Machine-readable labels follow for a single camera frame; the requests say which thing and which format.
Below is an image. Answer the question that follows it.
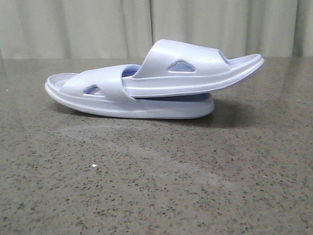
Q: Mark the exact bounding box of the light blue slipper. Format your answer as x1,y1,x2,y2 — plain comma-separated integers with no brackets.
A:
122,39,264,97
45,64,214,119

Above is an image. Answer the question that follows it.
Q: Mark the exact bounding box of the grey-green background curtain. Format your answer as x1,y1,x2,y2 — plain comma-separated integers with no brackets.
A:
0,0,313,59

